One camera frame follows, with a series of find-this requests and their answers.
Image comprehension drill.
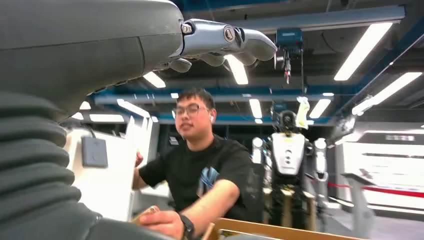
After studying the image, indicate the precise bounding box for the yellow-brown ID card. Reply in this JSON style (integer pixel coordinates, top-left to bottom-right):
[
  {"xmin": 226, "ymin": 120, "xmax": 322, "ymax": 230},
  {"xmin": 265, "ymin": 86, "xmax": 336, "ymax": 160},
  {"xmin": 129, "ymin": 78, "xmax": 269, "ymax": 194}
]
[{"xmin": 131, "ymin": 205, "xmax": 160, "ymax": 223}]

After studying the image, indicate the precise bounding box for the wooden slotted card box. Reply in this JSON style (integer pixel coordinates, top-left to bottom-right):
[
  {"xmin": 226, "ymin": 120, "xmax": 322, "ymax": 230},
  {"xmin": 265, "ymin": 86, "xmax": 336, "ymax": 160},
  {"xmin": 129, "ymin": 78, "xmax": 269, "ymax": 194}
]
[{"xmin": 202, "ymin": 217, "xmax": 367, "ymax": 240}]

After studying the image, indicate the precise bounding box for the person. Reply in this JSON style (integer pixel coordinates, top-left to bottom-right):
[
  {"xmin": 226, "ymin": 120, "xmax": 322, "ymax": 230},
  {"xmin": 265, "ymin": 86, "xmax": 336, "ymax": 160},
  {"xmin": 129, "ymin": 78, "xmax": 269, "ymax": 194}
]
[{"xmin": 131, "ymin": 87, "xmax": 266, "ymax": 240}]

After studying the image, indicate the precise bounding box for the black wristwatch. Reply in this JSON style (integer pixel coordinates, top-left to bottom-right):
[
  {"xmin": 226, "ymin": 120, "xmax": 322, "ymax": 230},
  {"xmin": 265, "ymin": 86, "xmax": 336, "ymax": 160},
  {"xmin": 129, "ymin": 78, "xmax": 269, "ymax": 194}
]
[{"xmin": 178, "ymin": 213, "xmax": 196, "ymax": 240}]

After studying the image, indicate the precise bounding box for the black square device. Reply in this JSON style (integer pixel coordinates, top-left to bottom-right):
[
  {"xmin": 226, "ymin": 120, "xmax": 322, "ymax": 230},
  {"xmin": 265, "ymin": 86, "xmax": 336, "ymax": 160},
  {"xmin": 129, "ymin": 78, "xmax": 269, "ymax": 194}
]
[{"xmin": 81, "ymin": 136, "xmax": 109, "ymax": 169}]

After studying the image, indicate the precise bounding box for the ceiling light bar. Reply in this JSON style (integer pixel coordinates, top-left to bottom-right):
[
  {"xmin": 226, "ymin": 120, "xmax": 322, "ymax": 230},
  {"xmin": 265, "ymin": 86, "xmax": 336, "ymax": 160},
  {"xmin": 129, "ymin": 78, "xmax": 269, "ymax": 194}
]
[
  {"xmin": 116, "ymin": 98, "xmax": 152, "ymax": 119},
  {"xmin": 351, "ymin": 71, "xmax": 424, "ymax": 117},
  {"xmin": 308, "ymin": 98, "xmax": 332, "ymax": 119},
  {"xmin": 143, "ymin": 71, "xmax": 167, "ymax": 89},
  {"xmin": 249, "ymin": 98, "xmax": 263, "ymax": 119},
  {"xmin": 224, "ymin": 54, "xmax": 249, "ymax": 86},
  {"xmin": 333, "ymin": 22, "xmax": 394, "ymax": 82},
  {"xmin": 88, "ymin": 113, "xmax": 125, "ymax": 123}
]

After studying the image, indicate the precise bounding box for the background humanoid robot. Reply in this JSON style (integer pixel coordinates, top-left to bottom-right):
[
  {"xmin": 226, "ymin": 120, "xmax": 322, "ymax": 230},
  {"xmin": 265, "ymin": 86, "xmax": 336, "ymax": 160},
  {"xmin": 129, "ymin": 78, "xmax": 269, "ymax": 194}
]
[{"xmin": 251, "ymin": 110, "xmax": 329, "ymax": 233}]

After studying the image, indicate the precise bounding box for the blue overhead hoist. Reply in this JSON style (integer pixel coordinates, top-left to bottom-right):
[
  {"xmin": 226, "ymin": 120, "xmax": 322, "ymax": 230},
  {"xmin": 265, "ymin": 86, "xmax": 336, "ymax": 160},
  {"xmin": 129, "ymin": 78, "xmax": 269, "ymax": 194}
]
[{"xmin": 275, "ymin": 28, "xmax": 304, "ymax": 85}]

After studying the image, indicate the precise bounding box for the grey standing kiosk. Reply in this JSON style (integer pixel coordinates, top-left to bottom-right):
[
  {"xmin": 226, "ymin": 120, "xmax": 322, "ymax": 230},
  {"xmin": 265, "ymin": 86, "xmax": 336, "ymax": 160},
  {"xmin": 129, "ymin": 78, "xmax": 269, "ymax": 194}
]
[{"xmin": 342, "ymin": 172, "xmax": 377, "ymax": 240}]

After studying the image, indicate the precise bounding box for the red barrier strip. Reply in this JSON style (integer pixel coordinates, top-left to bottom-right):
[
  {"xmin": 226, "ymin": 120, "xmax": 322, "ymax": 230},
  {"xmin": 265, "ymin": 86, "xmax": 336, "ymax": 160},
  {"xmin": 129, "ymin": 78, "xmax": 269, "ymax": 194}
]
[{"xmin": 327, "ymin": 182, "xmax": 424, "ymax": 200}]

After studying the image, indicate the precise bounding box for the pale yellow hanging strap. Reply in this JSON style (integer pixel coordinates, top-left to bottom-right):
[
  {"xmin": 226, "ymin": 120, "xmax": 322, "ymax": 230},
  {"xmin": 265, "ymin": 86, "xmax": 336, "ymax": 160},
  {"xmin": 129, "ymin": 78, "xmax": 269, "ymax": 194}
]
[{"xmin": 295, "ymin": 96, "xmax": 311, "ymax": 130}]

